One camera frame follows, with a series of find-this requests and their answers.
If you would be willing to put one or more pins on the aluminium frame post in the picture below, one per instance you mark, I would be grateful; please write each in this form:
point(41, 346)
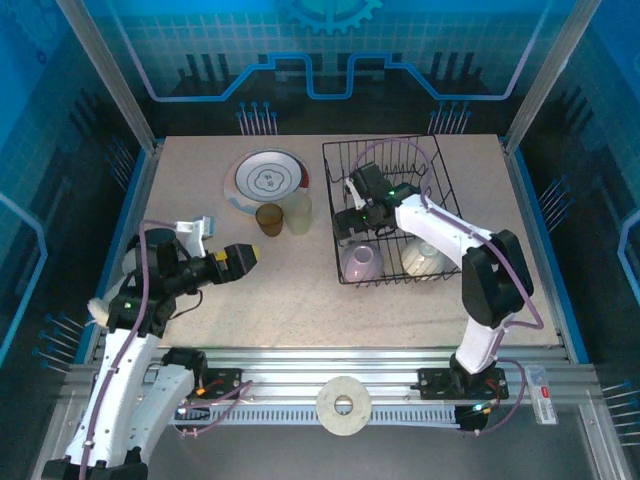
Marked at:
point(545, 85)
point(118, 85)

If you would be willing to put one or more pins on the aluminium rail beam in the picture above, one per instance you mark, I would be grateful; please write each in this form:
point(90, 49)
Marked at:
point(300, 367)

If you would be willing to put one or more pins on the white plate with grey rings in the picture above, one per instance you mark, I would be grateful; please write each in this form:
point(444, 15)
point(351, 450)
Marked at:
point(270, 177)

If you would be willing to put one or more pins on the white plush cat toy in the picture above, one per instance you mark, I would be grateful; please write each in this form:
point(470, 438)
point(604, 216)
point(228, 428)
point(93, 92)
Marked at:
point(99, 311)

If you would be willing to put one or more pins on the plate with colourful squiggle rim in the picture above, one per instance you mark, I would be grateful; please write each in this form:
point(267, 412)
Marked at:
point(240, 200)

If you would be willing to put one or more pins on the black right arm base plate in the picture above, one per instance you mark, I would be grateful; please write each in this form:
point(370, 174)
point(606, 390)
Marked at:
point(435, 385)

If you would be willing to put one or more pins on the amber glass cup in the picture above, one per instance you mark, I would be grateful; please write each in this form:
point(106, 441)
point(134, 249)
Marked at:
point(270, 220)

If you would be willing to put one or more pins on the white ribbed ceramic bowl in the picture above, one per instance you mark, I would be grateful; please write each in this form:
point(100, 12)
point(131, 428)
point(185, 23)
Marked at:
point(420, 260)

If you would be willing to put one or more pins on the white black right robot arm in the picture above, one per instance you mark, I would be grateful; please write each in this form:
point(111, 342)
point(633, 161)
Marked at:
point(435, 225)

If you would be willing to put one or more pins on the lavender ceramic bowl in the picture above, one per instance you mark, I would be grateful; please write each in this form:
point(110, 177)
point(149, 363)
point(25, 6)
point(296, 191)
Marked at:
point(362, 262)

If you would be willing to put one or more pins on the white tape roll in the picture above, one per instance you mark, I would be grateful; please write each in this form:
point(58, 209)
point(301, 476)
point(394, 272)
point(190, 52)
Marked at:
point(330, 415)

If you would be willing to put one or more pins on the white tag with red mark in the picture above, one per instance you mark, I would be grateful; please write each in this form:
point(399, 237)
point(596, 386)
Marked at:
point(546, 400)

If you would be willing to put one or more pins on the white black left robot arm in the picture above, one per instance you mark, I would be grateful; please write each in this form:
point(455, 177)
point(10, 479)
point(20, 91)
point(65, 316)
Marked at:
point(115, 390)

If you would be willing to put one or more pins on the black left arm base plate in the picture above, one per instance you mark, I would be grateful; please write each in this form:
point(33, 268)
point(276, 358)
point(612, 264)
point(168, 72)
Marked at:
point(232, 382)

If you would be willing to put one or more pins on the frosted plastic tumbler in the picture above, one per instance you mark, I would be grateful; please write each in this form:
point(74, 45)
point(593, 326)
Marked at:
point(297, 215)

